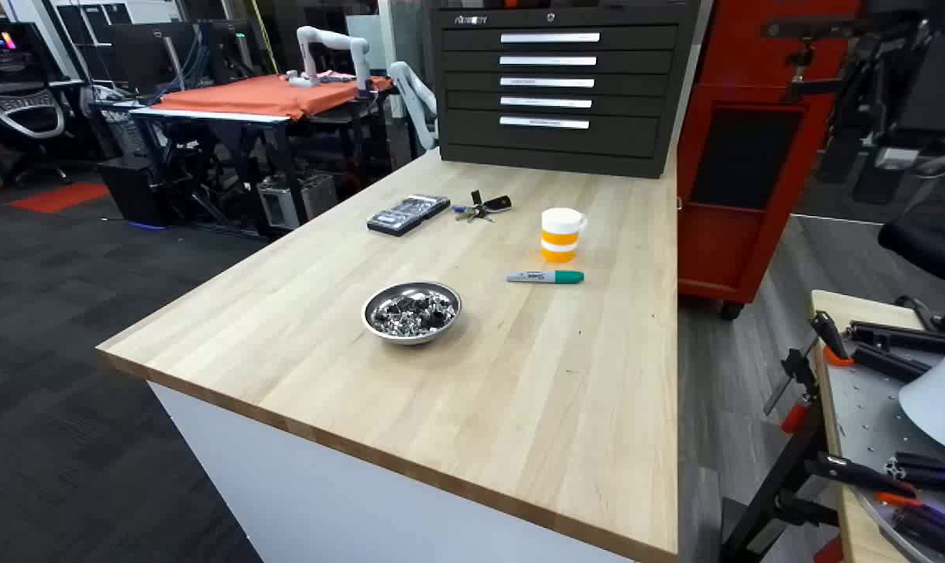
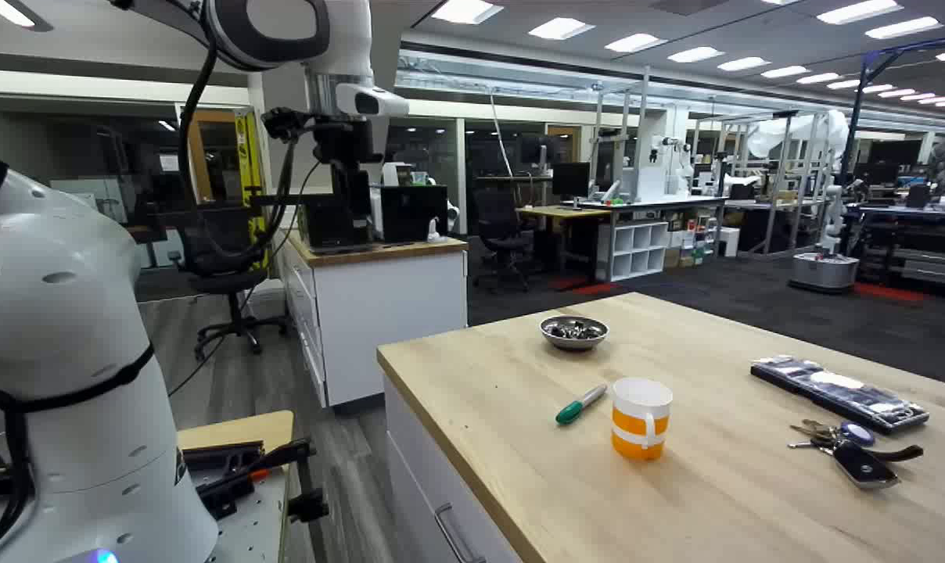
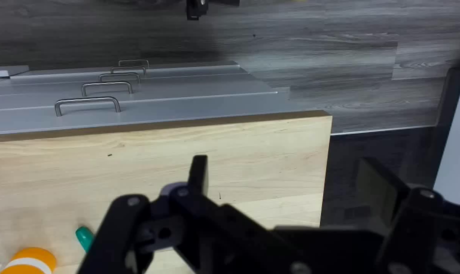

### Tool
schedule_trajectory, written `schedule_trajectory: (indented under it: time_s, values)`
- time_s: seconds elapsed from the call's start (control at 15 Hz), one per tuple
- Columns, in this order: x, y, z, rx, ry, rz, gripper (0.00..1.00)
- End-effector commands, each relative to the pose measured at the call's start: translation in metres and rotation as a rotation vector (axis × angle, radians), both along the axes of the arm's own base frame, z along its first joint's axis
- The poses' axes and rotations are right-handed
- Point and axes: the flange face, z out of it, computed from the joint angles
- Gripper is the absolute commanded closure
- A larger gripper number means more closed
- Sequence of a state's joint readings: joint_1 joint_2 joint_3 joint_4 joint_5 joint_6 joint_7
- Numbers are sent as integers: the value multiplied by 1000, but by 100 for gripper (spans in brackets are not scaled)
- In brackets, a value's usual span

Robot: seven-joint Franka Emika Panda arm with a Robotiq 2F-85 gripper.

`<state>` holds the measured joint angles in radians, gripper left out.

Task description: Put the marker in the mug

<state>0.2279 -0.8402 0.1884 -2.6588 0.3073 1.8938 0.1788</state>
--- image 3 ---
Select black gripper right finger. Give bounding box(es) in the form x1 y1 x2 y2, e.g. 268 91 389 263
355 157 460 274

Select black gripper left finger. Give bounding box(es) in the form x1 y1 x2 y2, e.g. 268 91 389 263
76 154 313 274

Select green capped marker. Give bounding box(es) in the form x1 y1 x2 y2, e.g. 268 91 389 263
75 225 98 254

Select orange and white mug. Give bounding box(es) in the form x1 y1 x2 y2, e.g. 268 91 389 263
0 247 58 274

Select white cabinet with wooden top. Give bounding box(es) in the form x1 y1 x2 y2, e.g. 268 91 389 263
433 53 460 205

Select metal drawer handle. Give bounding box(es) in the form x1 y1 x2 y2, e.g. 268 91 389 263
118 58 153 70
81 79 136 97
54 94 124 117
98 72 140 85

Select black metal bracket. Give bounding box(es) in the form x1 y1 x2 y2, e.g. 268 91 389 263
185 0 242 23

